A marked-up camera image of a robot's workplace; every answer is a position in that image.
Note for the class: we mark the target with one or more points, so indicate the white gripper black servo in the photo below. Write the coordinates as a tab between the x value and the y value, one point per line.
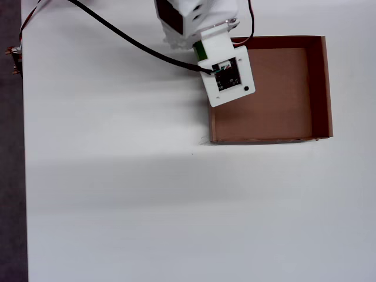
175	42

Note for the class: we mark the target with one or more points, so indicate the green cube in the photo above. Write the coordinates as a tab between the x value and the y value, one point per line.
201	51

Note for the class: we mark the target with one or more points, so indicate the brown cardboard box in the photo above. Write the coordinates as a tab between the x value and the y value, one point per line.
279	111

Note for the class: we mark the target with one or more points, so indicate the black orange table clamp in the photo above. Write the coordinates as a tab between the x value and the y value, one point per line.
17	63

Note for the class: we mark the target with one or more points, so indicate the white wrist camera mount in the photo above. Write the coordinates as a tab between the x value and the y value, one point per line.
218	44

